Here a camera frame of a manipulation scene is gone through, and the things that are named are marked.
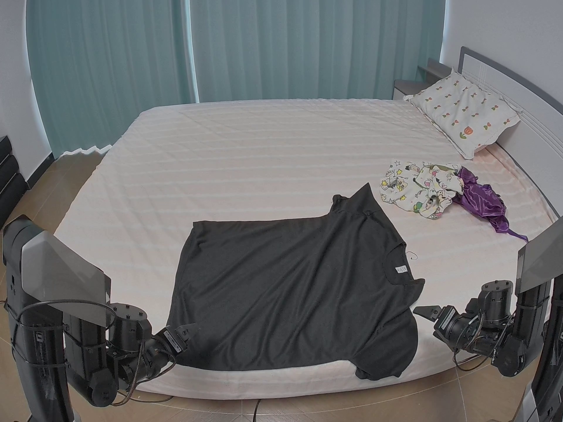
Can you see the black T-shirt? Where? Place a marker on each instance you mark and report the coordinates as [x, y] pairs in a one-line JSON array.
[[290, 292]]

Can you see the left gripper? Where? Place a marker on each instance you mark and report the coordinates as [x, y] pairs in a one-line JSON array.
[[169, 343]]

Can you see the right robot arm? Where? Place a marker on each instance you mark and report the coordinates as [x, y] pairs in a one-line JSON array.
[[539, 262]]

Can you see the white printed garment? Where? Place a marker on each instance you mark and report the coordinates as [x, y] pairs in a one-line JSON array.
[[418, 187]]

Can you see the bed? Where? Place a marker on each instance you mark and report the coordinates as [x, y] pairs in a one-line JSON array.
[[264, 156]]

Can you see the purple garment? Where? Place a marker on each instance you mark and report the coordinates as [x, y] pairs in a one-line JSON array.
[[479, 200]]

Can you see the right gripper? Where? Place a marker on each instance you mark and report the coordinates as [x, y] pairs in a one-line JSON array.
[[451, 325]]

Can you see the blue-green curtain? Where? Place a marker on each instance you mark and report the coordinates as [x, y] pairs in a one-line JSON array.
[[316, 38], [110, 59]]

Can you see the grey bedside table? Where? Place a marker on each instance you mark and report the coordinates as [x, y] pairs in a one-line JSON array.
[[413, 87]]

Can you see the black chest of drawers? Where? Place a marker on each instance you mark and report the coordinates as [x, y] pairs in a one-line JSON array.
[[9, 183]]

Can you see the white printed pillow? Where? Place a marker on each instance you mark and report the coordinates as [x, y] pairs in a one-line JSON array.
[[466, 112]]

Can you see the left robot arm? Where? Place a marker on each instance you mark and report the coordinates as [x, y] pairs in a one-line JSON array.
[[48, 262]]

